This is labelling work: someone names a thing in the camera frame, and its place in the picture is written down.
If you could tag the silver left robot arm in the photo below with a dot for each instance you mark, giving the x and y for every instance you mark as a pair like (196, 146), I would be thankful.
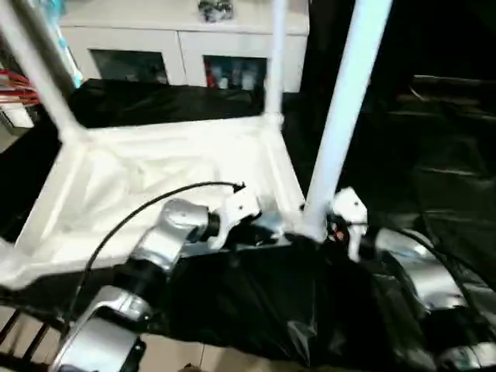
(163, 236)

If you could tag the black metal bar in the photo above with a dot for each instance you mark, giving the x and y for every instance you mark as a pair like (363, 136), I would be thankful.
(457, 84)

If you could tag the grey crumpled bundle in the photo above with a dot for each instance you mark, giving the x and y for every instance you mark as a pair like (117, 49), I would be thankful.
(215, 9)

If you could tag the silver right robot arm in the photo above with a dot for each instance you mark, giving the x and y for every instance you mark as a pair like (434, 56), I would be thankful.
(418, 271)

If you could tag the black metal stand frame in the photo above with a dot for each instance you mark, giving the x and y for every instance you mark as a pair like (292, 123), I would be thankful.
(19, 341)

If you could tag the white cabinet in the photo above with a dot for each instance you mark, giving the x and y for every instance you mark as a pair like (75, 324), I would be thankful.
(178, 35)

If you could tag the white plastic table top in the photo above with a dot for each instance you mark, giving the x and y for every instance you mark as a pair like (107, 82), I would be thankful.
(139, 170)

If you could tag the black plastic mat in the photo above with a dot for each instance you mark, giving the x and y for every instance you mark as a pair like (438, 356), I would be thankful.
(271, 310)

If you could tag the white plastic table leg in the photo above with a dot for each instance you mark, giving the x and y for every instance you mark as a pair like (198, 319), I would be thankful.
(275, 54)
(39, 70)
(345, 101)

